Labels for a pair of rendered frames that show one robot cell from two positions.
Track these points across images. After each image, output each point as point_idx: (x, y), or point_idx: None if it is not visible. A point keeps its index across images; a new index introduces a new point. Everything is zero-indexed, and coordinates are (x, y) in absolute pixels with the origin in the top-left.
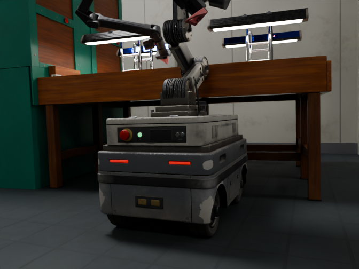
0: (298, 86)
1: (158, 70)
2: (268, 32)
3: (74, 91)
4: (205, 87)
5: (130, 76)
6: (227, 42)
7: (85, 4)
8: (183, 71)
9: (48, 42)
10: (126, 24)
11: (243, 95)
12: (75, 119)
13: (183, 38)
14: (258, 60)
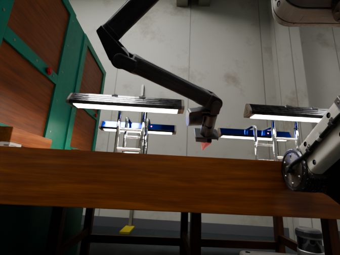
0: None
1: (222, 162)
2: (296, 129)
3: (44, 180)
4: (305, 200)
5: (167, 164)
6: (225, 132)
7: (122, 20)
8: (313, 176)
9: (12, 90)
10: (179, 78)
11: None
12: (24, 213)
13: None
14: None
